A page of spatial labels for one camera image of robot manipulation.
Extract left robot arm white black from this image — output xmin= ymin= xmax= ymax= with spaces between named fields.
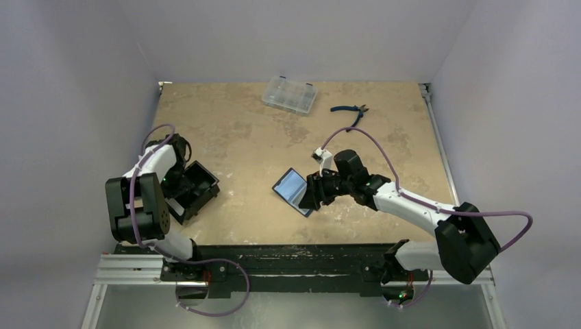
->
xmin=105 ymin=134 xmax=204 ymax=280

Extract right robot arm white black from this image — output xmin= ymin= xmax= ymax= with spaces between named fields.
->
xmin=299 ymin=148 xmax=501 ymax=284

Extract black card tray box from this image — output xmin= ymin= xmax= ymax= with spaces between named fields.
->
xmin=162 ymin=160 xmax=220 ymax=225

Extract clear plastic organizer box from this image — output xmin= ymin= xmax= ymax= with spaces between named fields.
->
xmin=261 ymin=76 xmax=319 ymax=117

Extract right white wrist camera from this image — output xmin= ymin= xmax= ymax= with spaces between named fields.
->
xmin=312 ymin=147 xmax=333 ymax=176

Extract blue handled pliers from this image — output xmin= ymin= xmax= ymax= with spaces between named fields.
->
xmin=330 ymin=104 xmax=369 ymax=134

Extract black aluminium mounting rail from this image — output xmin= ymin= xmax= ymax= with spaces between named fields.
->
xmin=92 ymin=245 xmax=495 ymax=301

